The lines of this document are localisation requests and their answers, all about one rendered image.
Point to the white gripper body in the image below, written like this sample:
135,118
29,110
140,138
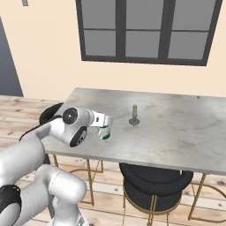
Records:
107,121

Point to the gold metal counter leg frame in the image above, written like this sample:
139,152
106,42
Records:
90,182
196,196

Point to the candle in grey holder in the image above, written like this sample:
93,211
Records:
134,114

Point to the black stool with gold legs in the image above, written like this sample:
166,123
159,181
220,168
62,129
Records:
153,185

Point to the dark grey door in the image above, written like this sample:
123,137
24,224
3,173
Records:
9,70

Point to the grey wall switch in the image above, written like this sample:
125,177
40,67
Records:
25,2

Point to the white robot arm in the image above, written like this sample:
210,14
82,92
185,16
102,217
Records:
32,153

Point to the dark framed window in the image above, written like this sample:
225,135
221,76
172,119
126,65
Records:
120,32

